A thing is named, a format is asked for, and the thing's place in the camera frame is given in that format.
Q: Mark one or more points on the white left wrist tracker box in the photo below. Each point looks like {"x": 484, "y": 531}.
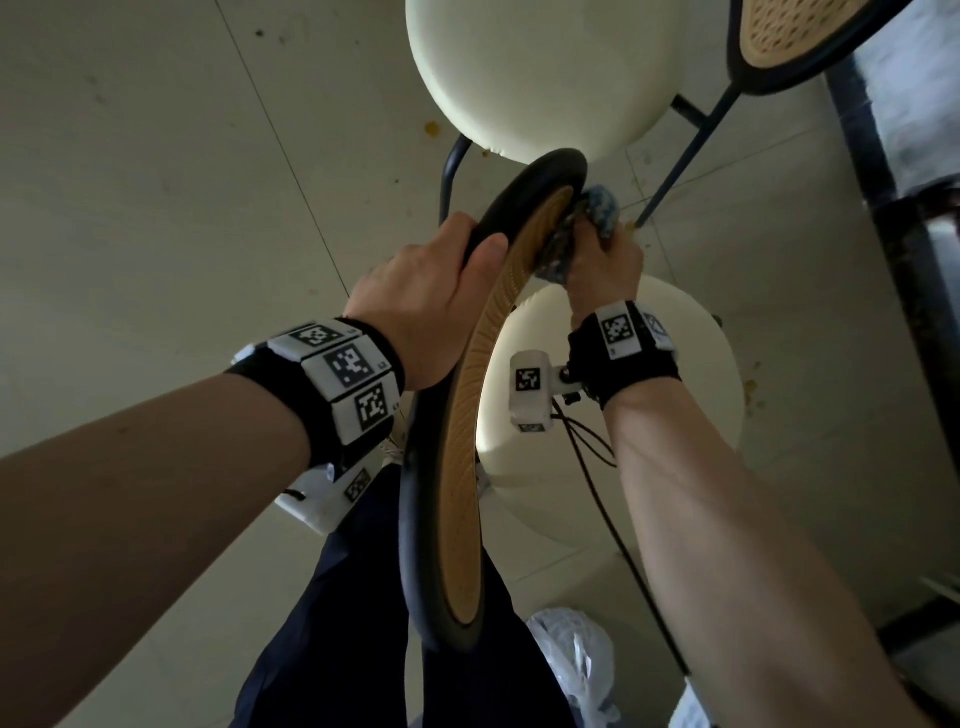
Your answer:
{"x": 322, "y": 499}

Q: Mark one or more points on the person's left forearm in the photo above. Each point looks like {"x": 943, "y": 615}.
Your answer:
{"x": 135, "y": 540}

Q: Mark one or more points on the white plastic bag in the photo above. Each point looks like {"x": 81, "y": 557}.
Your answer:
{"x": 570, "y": 660}

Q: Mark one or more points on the white wrist tracker box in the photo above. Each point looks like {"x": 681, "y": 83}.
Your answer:
{"x": 529, "y": 390}
{"x": 322, "y": 499}

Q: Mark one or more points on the black right wristband with markers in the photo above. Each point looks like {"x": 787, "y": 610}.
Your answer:
{"x": 622, "y": 360}

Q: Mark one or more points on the person's right forearm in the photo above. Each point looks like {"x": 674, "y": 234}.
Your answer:
{"x": 735, "y": 570}

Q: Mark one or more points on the black left wristband with markers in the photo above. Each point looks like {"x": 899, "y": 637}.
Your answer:
{"x": 330, "y": 390}

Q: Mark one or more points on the blue patterned cleaning cloth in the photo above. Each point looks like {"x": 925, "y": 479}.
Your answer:
{"x": 600, "y": 206}

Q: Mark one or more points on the person's dark trousers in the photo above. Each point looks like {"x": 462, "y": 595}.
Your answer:
{"x": 337, "y": 637}

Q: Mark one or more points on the black wristband with markers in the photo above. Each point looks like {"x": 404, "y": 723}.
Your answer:
{"x": 330, "y": 390}
{"x": 622, "y": 360}

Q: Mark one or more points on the person's left hand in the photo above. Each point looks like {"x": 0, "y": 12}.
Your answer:
{"x": 420, "y": 307}

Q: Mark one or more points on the person's right hand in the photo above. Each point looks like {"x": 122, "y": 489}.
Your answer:
{"x": 607, "y": 274}

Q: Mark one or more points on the white right wrist tracker box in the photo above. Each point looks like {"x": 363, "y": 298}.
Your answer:
{"x": 529, "y": 390}

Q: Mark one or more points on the cream seat cane back chair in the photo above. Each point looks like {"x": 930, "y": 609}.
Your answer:
{"x": 457, "y": 450}
{"x": 540, "y": 75}

